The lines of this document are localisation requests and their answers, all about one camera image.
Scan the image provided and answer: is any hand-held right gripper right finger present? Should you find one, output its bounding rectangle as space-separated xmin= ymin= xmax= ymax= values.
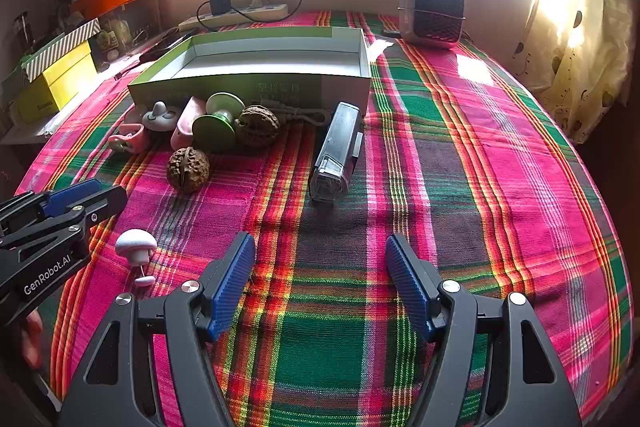
xmin=385 ymin=233 xmax=583 ymax=427

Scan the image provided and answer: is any white round face toy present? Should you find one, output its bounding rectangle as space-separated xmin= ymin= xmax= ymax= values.
xmin=141 ymin=101 xmax=182 ymax=131

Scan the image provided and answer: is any pink green holder clip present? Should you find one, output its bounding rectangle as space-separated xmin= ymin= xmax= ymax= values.
xmin=107 ymin=122 xmax=151 ymax=155

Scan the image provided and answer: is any clear black plastic case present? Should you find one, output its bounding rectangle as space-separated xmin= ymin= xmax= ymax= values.
xmin=307 ymin=102 xmax=364 ymax=206

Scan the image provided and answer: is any person's left hand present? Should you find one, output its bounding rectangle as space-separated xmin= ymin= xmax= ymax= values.
xmin=20 ymin=309 xmax=46 ymax=370

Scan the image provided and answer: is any green round suction holder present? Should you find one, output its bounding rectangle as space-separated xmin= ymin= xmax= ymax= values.
xmin=192 ymin=92 xmax=246 ymax=152

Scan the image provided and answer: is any brown walnut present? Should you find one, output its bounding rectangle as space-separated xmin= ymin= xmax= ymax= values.
xmin=166 ymin=147 xmax=211 ymax=194
xmin=234 ymin=105 xmax=281 ymax=150

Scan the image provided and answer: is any green white cardboard box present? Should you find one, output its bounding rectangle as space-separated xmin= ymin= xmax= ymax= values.
xmin=127 ymin=26 xmax=372 ymax=118

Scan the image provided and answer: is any pale yellow box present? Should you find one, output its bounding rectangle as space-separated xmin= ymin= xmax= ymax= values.
xmin=7 ymin=79 xmax=76 ymax=126

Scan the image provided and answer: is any small grey heater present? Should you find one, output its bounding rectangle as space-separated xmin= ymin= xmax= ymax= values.
xmin=398 ymin=0 xmax=467 ymax=50

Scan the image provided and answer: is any striped box lid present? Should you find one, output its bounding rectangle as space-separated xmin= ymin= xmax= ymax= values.
xmin=21 ymin=18 xmax=101 ymax=82

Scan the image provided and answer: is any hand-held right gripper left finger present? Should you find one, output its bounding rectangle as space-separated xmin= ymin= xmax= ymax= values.
xmin=57 ymin=231 xmax=257 ymax=427

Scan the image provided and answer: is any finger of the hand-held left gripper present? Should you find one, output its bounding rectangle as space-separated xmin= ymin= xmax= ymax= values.
xmin=0 ymin=178 xmax=103 ymax=233
xmin=0 ymin=185 xmax=128 ymax=258

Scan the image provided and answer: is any plaid blanket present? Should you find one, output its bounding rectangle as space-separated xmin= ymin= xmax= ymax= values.
xmin=15 ymin=9 xmax=633 ymax=427

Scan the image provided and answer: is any beige power strip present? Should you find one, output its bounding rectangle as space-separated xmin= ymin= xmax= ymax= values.
xmin=178 ymin=2 xmax=291 ymax=32

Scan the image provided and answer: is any cream dotted curtain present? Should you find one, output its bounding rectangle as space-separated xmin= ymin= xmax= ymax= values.
xmin=512 ymin=0 xmax=636 ymax=145

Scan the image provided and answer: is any white mushroom-shaped hook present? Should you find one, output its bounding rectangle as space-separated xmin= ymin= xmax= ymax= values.
xmin=115 ymin=229 xmax=157 ymax=288

